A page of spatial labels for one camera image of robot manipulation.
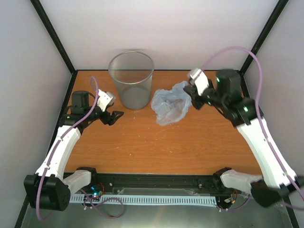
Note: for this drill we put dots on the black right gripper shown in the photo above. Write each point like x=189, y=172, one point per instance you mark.
x=191, y=90

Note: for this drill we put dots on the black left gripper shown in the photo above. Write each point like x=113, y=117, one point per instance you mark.
x=112, y=119

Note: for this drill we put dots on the translucent blue plastic bag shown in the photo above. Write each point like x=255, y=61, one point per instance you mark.
x=170, y=106

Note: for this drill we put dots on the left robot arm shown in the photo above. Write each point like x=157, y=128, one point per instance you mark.
x=48, y=188

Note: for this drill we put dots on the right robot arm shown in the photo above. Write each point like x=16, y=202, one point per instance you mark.
x=277, y=180

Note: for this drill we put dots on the grey mesh trash bin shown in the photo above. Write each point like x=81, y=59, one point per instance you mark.
x=132, y=73

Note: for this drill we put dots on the small electronics board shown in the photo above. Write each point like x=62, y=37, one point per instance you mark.
x=97, y=192

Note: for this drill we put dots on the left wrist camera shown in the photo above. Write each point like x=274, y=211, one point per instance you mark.
x=105, y=100

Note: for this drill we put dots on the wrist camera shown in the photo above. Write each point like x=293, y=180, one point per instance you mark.
x=198, y=78
x=105, y=100

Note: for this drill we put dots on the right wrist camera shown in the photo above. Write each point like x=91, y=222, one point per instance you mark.
x=198, y=78

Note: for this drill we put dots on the black mounting rail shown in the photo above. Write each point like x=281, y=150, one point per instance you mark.
x=111, y=183

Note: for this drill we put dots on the light blue cable duct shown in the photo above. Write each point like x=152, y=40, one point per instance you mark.
x=146, y=200

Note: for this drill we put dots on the metal base plate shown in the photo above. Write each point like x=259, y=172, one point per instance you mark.
x=250, y=216

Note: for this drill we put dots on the black enclosure frame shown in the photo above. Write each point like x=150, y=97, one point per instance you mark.
x=279, y=7

